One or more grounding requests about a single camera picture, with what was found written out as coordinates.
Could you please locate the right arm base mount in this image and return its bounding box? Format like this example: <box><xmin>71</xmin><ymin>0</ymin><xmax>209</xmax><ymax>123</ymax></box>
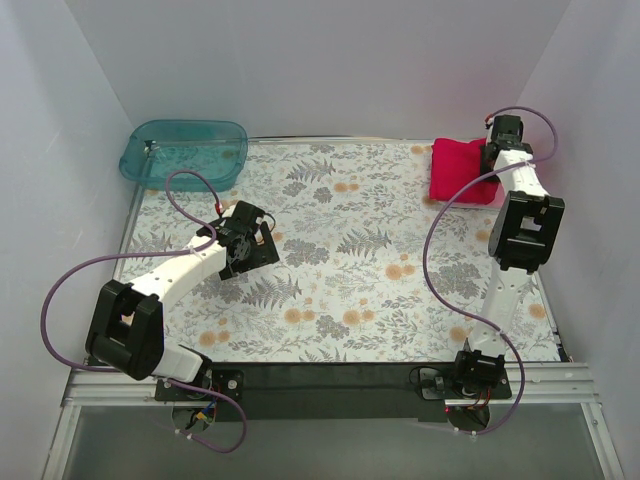
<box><xmin>408</xmin><ymin>365</ymin><xmax>512</xmax><ymax>406</ymax></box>

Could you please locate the aluminium frame rail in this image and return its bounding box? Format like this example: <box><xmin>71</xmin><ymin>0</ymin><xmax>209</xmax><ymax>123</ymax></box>
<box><xmin>62</xmin><ymin>363</ymin><xmax>600</xmax><ymax>406</ymax></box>

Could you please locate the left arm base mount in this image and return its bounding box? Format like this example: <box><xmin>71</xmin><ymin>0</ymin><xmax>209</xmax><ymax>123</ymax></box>
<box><xmin>154</xmin><ymin>368</ymin><xmax>244</xmax><ymax>402</ymax></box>

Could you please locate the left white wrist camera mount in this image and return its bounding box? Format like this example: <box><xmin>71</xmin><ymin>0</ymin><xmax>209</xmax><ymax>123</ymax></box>
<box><xmin>215</xmin><ymin>200</ymin><xmax>238</xmax><ymax>219</ymax></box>

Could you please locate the teal transparent plastic bin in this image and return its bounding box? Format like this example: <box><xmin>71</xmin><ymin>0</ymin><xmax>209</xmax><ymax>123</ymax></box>
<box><xmin>119</xmin><ymin>120</ymin><xmax>248</xmax><ymax>193</ymax></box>

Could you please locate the red t shirt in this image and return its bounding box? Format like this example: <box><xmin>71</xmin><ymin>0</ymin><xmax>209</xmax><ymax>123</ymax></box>
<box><xmin>429</xmin><ymin>138</ymin><xmax>498</xmax><ymax>205</ymax></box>

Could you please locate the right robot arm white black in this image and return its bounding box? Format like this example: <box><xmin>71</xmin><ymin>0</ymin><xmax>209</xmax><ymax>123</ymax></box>
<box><xmin>454</xmin><ymin>112</ymin><xmax>565</xmax><ymax>396</ymax></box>

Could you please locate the folded pink t shirt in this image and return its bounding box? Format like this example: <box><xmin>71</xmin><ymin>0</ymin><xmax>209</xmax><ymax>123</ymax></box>
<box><xmin>451</xmin><ymin>190</ymin><xmax>505</xmax><ymax>210</ymax></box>

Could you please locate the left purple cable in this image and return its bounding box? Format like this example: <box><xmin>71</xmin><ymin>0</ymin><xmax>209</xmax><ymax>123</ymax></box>
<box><xmin>40</xmin><ymin>171</ymin><xmax>249</xmax><ymax>454</ymax></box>

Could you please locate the floral patterned table mat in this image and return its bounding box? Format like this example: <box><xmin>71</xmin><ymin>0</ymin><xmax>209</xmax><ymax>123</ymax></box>
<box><xmin>99</xmin><ymin>141</ymin><xmax>561</xmax><ymax>364</ymax></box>

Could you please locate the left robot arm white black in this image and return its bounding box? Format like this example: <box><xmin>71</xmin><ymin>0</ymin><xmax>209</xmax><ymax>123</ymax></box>
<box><xmin>85</xmin><ymin>201</ymin><xmax>279</xmax><ymax>383</ymax></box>

